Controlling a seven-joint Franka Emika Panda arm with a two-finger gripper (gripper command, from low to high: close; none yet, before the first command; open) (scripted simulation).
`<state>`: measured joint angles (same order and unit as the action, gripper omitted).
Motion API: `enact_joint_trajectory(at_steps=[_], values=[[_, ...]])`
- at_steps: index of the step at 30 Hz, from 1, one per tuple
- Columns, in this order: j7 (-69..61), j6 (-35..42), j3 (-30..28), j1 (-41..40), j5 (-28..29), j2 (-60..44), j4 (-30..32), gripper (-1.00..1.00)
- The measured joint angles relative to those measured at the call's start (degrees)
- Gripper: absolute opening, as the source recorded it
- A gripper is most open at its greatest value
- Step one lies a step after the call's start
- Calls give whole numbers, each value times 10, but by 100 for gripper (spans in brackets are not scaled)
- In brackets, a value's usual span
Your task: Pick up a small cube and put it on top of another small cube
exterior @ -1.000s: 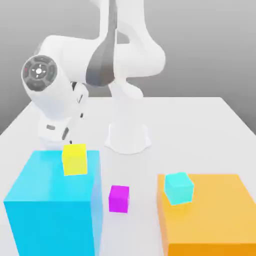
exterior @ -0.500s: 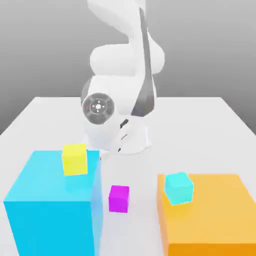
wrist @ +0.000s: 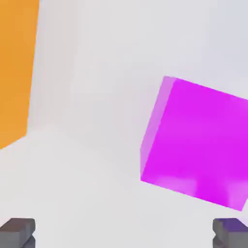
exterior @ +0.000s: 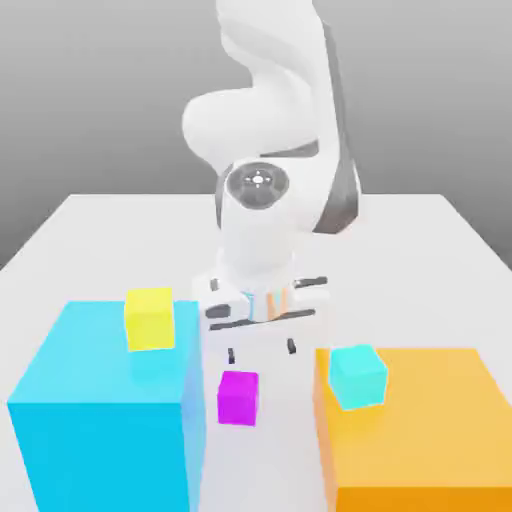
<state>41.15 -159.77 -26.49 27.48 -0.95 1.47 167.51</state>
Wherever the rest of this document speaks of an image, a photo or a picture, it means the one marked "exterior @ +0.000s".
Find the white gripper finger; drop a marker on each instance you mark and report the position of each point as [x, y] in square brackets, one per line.
[292, 346]
[230, 356]

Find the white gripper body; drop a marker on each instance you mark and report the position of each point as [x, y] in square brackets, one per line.
[264, 330]

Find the small magenta cube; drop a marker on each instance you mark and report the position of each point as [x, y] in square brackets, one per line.
[238, 400]

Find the large blue box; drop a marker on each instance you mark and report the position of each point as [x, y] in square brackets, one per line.
[100, 400]

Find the small cyan cube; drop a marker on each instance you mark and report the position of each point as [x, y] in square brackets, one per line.
[358, 378]

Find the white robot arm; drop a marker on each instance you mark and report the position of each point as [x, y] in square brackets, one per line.
[276, 100]

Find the large orange box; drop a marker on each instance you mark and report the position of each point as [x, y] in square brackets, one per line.
[432, 420]

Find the small yellow cube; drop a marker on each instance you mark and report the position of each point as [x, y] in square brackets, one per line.
[150, 320]

